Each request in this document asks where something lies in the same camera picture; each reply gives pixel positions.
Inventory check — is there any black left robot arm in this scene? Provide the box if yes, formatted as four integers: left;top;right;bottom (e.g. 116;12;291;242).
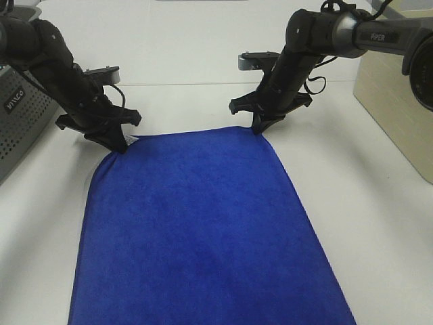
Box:
1;16;141;153

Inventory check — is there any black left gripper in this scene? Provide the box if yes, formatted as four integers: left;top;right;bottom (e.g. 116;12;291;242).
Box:
55;67;141;153

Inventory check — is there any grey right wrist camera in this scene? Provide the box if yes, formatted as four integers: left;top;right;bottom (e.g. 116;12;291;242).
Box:
237;51;279;73

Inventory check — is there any black camera cable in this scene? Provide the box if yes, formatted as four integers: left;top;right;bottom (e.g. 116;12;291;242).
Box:
300;56;336;96

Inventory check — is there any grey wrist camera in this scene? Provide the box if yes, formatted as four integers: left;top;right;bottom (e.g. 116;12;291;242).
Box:
84;66;120;85
237;51;279;73

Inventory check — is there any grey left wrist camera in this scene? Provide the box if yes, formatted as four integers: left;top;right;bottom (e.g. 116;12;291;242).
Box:
84;66;120;85

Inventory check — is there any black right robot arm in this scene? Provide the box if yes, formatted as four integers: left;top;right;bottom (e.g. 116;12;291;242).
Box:
229;1;432;134

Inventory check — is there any beige storage box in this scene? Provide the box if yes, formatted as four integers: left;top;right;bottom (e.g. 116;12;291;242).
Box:
354;1;432;182

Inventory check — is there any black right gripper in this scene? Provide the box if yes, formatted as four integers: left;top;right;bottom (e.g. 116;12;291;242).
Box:
229;50;312;134

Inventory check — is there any blue microfibre towel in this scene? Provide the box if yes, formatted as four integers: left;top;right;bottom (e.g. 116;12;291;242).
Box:
68;127;355;324

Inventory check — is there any grey perforated plastic basket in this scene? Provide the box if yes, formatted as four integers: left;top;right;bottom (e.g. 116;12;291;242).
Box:
0;6;62;186

